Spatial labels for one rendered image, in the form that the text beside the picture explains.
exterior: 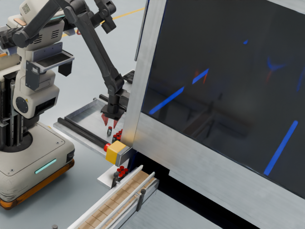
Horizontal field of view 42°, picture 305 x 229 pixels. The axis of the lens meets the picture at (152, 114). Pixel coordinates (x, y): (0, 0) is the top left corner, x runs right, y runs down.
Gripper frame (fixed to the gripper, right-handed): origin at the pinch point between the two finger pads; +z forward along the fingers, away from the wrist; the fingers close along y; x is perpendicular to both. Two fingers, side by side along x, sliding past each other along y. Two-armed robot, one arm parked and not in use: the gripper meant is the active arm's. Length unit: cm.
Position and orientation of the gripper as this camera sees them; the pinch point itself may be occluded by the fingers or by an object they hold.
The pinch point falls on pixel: (110, 125)
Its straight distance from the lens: 196.7
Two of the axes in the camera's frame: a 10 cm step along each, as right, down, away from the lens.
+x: 2.9, -4.9, 8.2
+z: -1.8, 8.2, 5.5
